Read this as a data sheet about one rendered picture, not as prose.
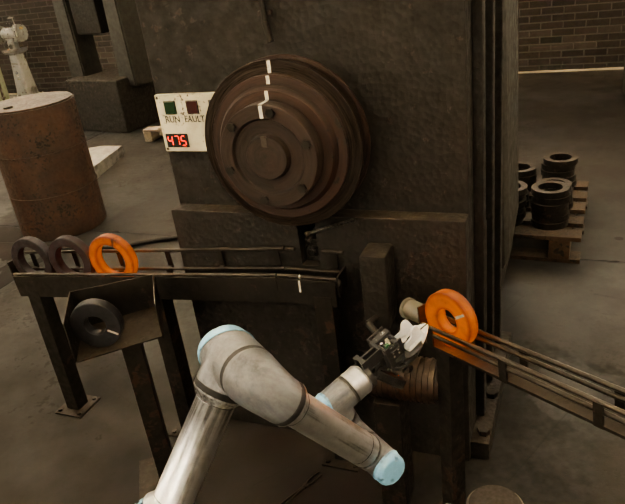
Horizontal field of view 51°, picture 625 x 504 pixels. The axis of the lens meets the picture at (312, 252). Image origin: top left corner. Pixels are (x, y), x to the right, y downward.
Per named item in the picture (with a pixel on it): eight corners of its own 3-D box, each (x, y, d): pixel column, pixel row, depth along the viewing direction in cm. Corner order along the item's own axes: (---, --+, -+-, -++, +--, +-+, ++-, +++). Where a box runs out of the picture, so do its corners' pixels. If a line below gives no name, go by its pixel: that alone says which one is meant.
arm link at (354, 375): (364, 405, 153) (344, 389, 159) (378, 393, 154) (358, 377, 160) (354, 385, 149) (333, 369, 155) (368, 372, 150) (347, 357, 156)
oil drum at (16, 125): (61, 207, 498) (25, 90, 460) (124, 209, 476) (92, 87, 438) (2, 240, 450) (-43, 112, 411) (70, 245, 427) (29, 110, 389)
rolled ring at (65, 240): (78, 236, 225) (84, 232, 227) (39, 240, 233) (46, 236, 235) (98, 283, 232) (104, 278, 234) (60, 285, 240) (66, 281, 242)
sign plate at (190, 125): (169, 149, 211) (157, 93, 203) (240, 149, 201) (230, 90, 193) (165, 151, 209) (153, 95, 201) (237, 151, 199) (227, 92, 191)
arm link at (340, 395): (313, 423, 156) (299, 400, 151) (347, 393, 159) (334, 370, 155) (331, 440, 149) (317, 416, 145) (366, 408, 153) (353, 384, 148)
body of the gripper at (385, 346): (403, 336, 153) (366, 369, 149) (413, 360, 158) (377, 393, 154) (382, 323, 159) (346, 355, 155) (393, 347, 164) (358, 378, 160)
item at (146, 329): (124, 465, 234) (68, 291, 203) (197, 446, 239) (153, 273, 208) (123, 507, 216) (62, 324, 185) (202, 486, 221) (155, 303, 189)
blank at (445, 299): (450, 348, 174) (442, 353, 172) (424, 295, 175) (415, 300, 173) (489, 338, 160) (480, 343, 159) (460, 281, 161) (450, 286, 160)
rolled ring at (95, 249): (79, 243, 227) (85, 239, 230) (105, 289, 232) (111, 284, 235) (115, 231, 218) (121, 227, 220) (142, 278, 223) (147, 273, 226)
